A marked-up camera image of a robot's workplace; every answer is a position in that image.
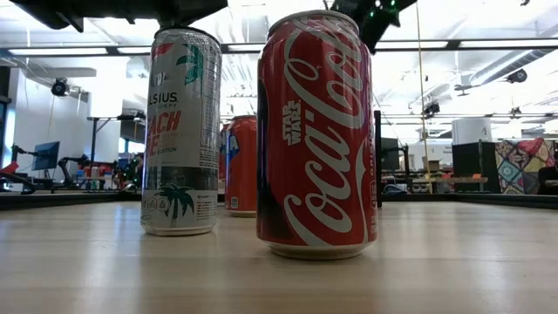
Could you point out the grey ceiling duct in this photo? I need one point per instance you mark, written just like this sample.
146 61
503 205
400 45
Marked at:
519 65

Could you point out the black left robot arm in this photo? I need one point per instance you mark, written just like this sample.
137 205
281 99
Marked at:
131 8

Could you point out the black camera on pole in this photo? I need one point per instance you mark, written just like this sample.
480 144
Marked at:
431 109

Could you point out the red can blue letter print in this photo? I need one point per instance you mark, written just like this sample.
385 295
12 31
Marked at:
242 174

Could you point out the computer monitor blue screen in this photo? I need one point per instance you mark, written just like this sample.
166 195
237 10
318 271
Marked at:
47 154

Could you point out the colourful patchwork quilt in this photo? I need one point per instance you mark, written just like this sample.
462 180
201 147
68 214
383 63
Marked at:
519 163

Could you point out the red crate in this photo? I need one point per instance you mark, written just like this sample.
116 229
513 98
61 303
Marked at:
98 168

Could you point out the red can silver top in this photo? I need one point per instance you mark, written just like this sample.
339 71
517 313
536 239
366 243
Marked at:
223 148

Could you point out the black monitor back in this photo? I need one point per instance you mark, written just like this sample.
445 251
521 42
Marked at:
389 152

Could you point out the red bar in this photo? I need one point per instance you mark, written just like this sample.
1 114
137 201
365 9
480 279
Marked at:
8 168

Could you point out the wooden bench top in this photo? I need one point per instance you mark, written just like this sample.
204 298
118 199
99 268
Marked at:
468 179

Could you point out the cardboard box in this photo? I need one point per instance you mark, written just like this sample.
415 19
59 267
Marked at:
433 165

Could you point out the black background robot arm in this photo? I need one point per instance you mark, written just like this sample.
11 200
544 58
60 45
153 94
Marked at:
65 168

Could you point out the red Coca-Cola Star Wars can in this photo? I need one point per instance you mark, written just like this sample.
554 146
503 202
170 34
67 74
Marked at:
322 144

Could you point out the white cylindrical tank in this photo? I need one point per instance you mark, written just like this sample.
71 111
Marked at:
471 131

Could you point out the white ceiling pipes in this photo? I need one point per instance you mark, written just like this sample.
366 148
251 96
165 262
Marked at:
242 74

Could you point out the black standing table frame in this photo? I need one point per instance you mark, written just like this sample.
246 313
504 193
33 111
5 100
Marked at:
93 139

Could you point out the black background robot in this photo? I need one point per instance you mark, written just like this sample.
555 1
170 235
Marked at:
134 172

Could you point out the Celsius Peach Vibe can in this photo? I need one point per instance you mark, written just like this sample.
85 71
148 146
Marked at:
181 131

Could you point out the black cabinet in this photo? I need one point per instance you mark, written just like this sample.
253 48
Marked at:
466 161

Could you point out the black ceiling camera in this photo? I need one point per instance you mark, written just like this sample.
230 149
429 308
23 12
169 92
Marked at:
59 87
517 76

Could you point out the black curved bar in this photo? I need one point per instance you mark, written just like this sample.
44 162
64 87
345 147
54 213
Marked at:
24 190

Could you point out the ceiling light strip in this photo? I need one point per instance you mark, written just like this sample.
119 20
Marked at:
410 44
244 47
131 50
505 43
56 51

